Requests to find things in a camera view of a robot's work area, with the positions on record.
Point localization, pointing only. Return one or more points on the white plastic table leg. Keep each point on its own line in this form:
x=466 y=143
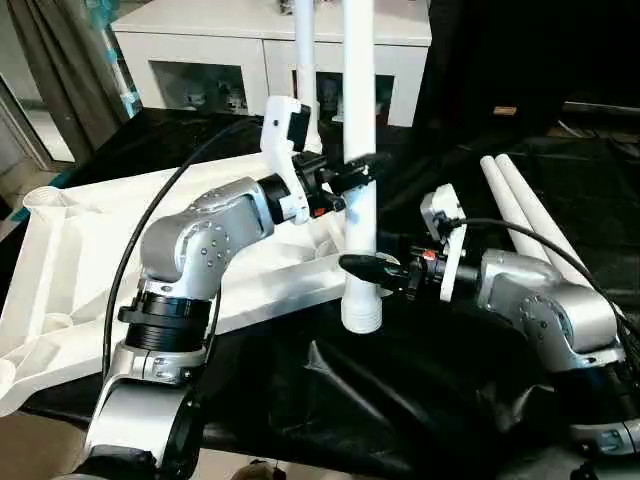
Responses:
x=500 y=200
x=540 y=220
x=359 y=75
x=306 y=75

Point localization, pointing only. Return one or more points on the white plastic table top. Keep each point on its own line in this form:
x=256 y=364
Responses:
x=100 y=260

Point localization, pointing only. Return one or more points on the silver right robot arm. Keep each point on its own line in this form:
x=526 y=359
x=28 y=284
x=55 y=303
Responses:
x=560 y=310

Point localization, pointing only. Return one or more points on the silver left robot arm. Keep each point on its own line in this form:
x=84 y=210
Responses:
x=200 y=245

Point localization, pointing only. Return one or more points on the black mat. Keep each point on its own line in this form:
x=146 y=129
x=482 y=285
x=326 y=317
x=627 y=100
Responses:
x=375 y=400

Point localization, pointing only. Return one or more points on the black cabinet gold label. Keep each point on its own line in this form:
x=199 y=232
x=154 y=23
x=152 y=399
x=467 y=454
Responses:
x=500 y=55

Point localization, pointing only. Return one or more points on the white glass-door cabinet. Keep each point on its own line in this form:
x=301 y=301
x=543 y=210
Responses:
x=200 y=50

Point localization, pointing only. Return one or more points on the dark grey bundle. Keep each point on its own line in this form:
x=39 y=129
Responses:
x=287 y=5

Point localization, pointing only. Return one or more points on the dark robot body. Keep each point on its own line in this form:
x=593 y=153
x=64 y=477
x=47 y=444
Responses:
x=260 y=472

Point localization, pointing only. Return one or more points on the grey curtain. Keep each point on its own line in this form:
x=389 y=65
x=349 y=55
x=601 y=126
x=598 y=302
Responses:
x=65 y=70

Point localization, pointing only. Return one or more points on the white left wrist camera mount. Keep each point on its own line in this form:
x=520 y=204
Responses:
x=280 y=130

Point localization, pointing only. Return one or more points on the grey door frame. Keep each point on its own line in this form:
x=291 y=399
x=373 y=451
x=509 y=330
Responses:
x=30 y=125

